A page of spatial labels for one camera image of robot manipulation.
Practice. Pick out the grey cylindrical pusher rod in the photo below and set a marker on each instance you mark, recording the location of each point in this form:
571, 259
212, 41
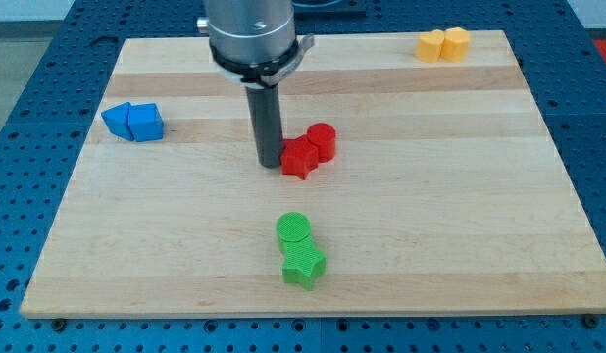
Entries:
265, 117

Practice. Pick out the red star block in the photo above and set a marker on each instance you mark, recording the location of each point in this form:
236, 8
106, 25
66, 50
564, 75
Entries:
299, 157

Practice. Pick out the red cylinder block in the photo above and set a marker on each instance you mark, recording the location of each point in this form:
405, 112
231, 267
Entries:
323, 136

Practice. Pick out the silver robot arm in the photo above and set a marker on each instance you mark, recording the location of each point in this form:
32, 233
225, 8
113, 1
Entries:
254, 43

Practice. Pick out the blue cube block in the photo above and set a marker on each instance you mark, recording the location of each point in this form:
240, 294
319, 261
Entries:
145, 122

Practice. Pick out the green cylinder block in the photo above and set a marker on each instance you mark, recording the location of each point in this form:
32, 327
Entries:
293, 228

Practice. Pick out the blue triangular block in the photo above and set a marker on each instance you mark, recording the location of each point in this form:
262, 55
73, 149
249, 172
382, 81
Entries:
116, 120

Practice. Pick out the green star block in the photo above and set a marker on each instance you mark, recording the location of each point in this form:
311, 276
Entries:
303, 262

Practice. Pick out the yellow heart block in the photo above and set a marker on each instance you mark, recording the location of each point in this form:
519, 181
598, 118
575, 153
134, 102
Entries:
429, 46

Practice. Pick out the yellow hexagon block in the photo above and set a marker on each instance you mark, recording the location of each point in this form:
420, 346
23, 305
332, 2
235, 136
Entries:
455, 45

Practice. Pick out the light wooden board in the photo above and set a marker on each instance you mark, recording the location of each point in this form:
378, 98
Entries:
446, 197

